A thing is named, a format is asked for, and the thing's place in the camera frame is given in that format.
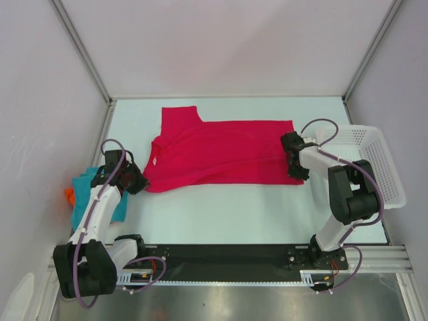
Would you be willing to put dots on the orange folded t shirt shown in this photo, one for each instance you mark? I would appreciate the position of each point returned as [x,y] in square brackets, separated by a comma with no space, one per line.
[70,196]

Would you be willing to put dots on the red t shirt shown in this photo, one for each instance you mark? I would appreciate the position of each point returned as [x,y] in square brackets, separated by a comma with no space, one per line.
[190,151]

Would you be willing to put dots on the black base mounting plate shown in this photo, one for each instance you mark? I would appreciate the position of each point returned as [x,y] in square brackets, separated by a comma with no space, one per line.
[238,257]

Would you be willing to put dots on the teal folded t shirt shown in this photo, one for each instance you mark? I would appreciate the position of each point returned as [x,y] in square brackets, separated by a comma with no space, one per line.
[81,186]

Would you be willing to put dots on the white slotted cable duct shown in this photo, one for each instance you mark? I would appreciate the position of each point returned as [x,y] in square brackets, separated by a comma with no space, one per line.
[259,276]

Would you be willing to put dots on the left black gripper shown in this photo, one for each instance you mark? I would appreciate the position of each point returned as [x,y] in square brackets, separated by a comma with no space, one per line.
[142,183]

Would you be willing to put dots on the white plastic basket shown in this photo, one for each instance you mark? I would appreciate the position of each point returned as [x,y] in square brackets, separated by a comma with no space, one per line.
[355,142]

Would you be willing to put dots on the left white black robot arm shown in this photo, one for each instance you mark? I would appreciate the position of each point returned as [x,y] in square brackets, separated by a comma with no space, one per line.
[84,265]

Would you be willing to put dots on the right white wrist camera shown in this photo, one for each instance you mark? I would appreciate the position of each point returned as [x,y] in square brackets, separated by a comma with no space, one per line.
[309,140]

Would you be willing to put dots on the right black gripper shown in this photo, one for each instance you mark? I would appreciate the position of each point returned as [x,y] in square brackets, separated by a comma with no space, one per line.
[303,175]

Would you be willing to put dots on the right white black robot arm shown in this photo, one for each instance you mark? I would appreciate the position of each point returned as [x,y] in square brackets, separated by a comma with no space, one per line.
[354,197]

